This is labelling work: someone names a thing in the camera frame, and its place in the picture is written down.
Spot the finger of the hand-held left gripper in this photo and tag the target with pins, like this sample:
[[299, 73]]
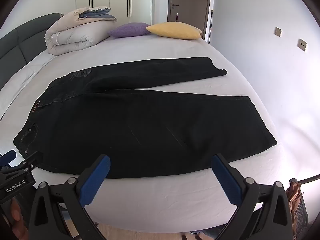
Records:
[[7, 158], [30, 162]]

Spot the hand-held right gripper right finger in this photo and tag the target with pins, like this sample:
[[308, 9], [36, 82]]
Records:
[[228, 182]]

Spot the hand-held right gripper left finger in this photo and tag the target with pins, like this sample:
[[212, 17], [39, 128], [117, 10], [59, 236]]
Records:
[[96, 180]]

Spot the black pants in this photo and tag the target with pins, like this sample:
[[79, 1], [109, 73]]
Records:
[[130, 127]]

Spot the person's left hand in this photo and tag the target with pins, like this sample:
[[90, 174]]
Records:
[[15, 211]]

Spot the brown crumpled bag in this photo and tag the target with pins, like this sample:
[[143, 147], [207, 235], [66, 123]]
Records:
[[296, 202]]

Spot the grey padded headboard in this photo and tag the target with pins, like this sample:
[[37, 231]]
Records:
[[17, 42]]

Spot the folded beige duvet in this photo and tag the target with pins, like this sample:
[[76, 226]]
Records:
[[75, 32]]

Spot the bed with white sheet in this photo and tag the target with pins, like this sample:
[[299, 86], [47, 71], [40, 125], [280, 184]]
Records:
[[160, 47]]

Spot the purple pillow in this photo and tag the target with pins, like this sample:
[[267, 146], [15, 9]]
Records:
[[128, 30]]

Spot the yellow pillow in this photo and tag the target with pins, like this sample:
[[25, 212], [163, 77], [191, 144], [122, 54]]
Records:
[[175, 30]]

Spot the brown door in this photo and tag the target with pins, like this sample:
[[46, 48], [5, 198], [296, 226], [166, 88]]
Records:
[[187, 2]]

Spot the metal wall socket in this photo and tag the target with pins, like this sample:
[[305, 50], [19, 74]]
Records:
[[302, 45], [277, 31]]

